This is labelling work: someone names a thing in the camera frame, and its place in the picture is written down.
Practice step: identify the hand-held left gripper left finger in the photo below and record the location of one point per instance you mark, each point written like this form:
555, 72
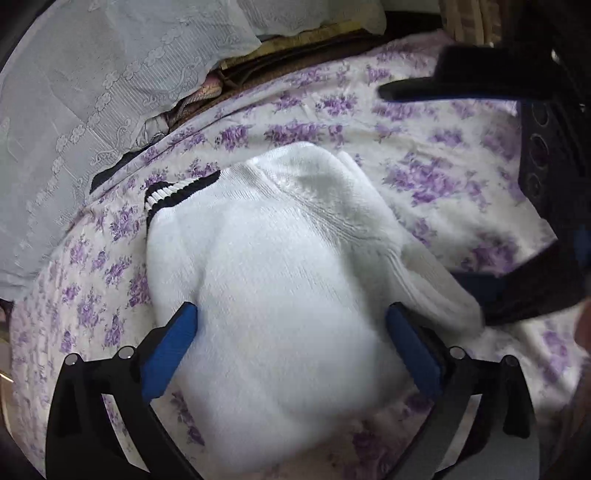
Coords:
168, 350

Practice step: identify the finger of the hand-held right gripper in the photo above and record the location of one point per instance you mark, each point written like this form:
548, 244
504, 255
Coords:
461, 76
521, 290

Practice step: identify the beige striped cloth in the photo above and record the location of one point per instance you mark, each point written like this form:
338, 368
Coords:
471, 21

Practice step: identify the dark brown striped blanket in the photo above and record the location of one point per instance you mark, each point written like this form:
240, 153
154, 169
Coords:
300, 50

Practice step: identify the white knit sweater black stripes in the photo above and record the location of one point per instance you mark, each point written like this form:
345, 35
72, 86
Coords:
277, 300

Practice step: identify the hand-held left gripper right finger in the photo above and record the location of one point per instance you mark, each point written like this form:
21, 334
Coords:
413, 355

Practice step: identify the white lace cloth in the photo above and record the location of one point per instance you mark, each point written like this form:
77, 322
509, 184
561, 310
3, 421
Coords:
92, 92
314, 14

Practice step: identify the purple floral bedsheet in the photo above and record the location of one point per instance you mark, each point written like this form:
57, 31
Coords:
323, 115

